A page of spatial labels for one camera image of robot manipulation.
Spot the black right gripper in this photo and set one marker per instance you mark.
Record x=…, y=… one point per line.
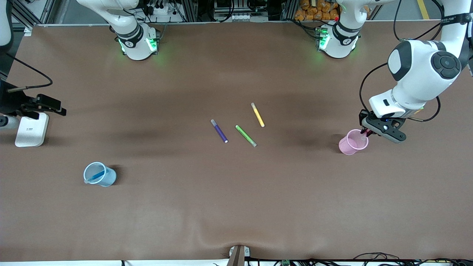
x=10, y=101

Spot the pink marker pen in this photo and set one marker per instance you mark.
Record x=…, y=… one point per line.
x=367, y=133

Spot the blue marker pen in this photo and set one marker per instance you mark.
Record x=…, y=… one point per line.
x=98, y=175

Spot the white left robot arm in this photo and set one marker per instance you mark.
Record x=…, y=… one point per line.
x=417, y=74

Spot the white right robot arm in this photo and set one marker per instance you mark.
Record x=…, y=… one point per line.
x=136, y=48

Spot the pink plastic cup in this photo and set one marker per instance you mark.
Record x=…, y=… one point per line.
x=347, y=147

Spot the light blue plastic cup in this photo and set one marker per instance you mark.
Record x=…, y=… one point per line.
x=107, y=179

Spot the yellow marker pen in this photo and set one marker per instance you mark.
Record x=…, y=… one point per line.
x=258, y=115

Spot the green marker pen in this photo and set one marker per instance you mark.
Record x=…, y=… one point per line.
x=245, y=135

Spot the orange snack packets pile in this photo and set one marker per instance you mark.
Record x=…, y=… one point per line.
x=314, y=11

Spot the purple marker pen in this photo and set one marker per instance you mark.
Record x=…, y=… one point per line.
x=220, y=132

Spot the white power strip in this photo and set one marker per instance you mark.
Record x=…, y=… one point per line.
x=162, y=9

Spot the brown table cover sheet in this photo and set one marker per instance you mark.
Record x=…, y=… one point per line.
x=236, y=207

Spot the white terminal block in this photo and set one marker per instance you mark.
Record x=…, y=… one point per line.
x=239, y=17

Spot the aluminium frame profile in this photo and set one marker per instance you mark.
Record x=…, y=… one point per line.
x=26, y=16

